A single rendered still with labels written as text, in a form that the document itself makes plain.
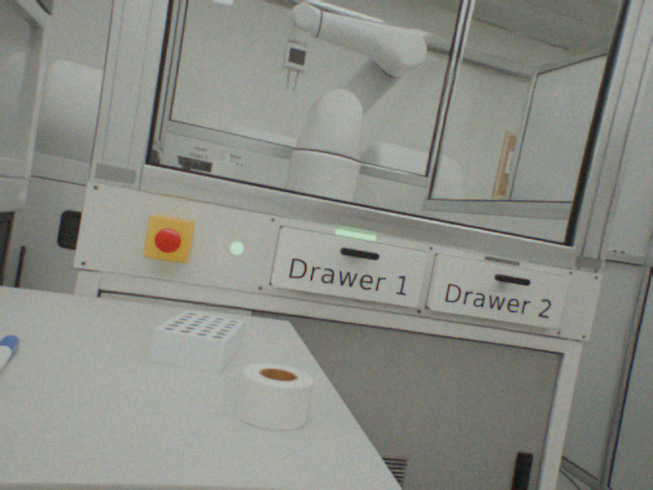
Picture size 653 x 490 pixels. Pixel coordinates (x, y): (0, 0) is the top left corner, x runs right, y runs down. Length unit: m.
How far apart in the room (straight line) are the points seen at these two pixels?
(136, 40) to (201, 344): 0.55
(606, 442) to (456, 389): 1.68
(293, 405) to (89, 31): 3.84
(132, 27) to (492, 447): 1.05
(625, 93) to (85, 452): 1.15
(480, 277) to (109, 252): 0.69
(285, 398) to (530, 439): 0.86
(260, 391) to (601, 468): 2.42
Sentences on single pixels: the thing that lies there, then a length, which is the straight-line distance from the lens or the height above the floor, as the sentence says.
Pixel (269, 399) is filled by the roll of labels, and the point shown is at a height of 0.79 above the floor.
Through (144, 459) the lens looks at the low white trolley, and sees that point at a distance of 0.45.
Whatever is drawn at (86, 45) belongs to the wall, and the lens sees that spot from 4.20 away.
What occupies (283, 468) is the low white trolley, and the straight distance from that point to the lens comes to 0.46.
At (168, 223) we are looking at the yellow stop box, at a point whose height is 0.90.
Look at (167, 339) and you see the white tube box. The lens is 0.66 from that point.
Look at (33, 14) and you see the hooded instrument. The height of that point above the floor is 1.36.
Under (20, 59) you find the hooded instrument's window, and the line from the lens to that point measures 1.87.
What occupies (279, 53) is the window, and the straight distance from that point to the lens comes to 1.03.
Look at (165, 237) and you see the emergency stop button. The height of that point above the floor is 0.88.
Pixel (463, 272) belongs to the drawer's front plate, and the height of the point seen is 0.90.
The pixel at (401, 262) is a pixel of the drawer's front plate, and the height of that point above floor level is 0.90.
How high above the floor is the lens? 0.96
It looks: 3 degrees down
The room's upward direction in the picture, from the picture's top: 11 degrees clockwise
